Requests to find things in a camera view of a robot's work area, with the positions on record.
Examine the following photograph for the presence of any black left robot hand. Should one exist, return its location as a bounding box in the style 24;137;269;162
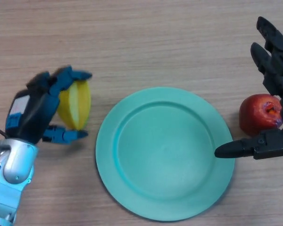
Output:
4;65;93;145

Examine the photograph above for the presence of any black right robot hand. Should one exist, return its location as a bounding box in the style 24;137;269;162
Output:
214;16;283;160

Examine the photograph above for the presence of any yellow starfruit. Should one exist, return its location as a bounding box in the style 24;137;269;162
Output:
58;80;92;131

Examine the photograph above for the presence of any green round plate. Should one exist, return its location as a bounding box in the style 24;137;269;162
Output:
95;87;235;221

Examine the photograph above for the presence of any red apple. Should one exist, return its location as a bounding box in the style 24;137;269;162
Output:
239;93;283;137

